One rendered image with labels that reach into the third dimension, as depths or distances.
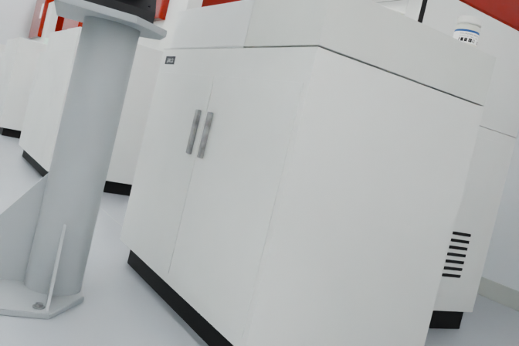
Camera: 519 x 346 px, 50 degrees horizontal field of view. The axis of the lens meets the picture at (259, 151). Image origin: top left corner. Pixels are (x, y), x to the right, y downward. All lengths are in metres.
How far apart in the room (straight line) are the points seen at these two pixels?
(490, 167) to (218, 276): 1.30
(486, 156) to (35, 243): 1.66
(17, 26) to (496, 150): 8.18
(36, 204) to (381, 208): 0.97
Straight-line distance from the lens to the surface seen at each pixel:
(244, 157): 1.45
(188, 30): 1.98
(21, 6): 9.63
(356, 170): 1.41
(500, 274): 3.41
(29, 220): 1.74
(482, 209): 2.40
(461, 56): 1.64
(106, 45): 1.62
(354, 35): 1.37
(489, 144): 2.36
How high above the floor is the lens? 0.59
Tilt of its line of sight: 2 degrees down
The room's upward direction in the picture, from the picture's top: 13 degrees clockwise
